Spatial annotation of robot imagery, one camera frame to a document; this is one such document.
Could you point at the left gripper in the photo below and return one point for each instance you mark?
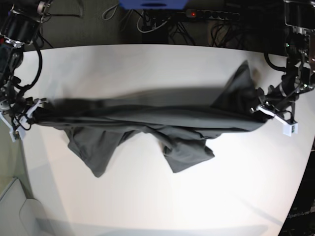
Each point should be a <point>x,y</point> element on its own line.
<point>274,105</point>

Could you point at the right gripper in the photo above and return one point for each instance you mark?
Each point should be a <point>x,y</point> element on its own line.
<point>22,119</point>

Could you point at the dark grey t-shirt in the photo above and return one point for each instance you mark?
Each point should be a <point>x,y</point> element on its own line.
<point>95,128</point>

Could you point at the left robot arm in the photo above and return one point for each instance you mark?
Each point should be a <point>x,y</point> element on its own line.
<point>299,73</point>

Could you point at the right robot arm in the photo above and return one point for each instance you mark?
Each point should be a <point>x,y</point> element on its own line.
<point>20,21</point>

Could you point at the black power strip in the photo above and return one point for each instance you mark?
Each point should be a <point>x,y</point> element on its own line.
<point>212,15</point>

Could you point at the blue box overhead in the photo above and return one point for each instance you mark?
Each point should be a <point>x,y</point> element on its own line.
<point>153,4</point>

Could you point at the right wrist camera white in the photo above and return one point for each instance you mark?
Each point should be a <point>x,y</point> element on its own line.
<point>17,134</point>

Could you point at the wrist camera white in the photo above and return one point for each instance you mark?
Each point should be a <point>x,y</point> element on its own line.
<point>17,134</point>
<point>290,128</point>

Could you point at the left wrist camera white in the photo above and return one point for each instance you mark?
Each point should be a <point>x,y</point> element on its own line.
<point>290,128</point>

